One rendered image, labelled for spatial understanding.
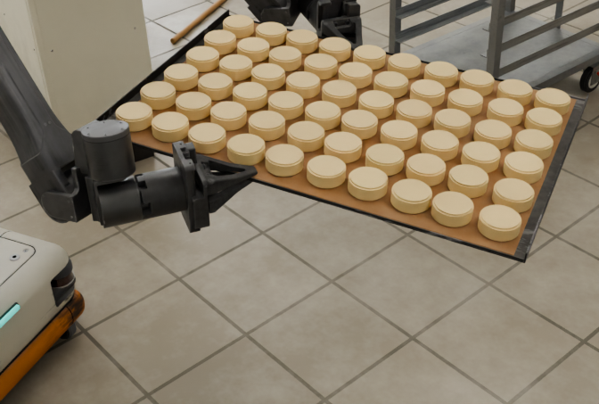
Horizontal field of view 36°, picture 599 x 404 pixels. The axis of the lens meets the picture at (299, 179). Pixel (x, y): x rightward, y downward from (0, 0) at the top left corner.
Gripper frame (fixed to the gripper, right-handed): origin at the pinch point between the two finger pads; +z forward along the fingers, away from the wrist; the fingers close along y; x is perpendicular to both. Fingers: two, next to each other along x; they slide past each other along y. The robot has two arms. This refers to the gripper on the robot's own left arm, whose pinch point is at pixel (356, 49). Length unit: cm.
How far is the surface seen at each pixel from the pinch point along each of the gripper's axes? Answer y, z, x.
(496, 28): 57, -96, -91
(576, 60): 84, -111, -137
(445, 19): 78, -145, -102
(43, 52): 57, -128, 40
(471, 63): 86, -124, -102
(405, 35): 79, -139, -83
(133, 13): 52, -133, 12
